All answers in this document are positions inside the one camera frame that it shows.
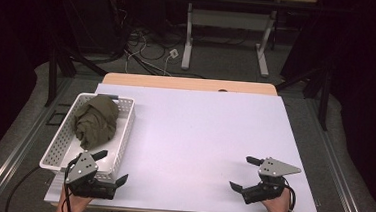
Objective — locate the white-legged desk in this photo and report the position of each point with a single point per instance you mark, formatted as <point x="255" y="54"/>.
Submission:
<point x="188" y="36"/>

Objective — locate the black metal stand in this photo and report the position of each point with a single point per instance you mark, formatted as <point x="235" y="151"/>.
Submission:
<point x="325" y="102"/>
<point x="52" y="76"/>

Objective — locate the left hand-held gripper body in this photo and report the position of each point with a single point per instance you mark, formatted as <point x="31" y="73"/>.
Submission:
<point x="82" y="179"/>

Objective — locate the olive green shorts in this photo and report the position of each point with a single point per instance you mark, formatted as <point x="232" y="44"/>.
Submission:
<point x="96" y="123"/>

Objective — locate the white power adapter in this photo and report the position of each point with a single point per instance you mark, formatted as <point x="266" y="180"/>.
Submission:
<point x="174" y="53"/>

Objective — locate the white perforated plastic basket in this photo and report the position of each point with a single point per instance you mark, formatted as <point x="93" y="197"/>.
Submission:
<point x="122" y="128"/>

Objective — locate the person's right hand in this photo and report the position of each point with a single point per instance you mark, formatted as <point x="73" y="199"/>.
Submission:
<point x="279" y="207"/>

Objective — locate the aluminium rail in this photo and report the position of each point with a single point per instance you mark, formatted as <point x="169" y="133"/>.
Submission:
<point x="11" y="160"/>
<point x="341" y="183"/>

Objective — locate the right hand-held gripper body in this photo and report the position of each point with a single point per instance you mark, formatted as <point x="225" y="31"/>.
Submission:
<point x="268" y="188"/>

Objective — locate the black equipment box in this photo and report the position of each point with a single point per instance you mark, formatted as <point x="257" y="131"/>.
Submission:
<point x="94" y="26"/>

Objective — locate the person's left hand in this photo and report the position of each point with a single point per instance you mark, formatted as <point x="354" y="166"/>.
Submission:
<point x="70" y="206"/>

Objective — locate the dark curtain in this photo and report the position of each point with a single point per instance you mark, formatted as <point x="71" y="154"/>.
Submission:
<point x="4" y="73"/>
<point x="370" y="98"/>

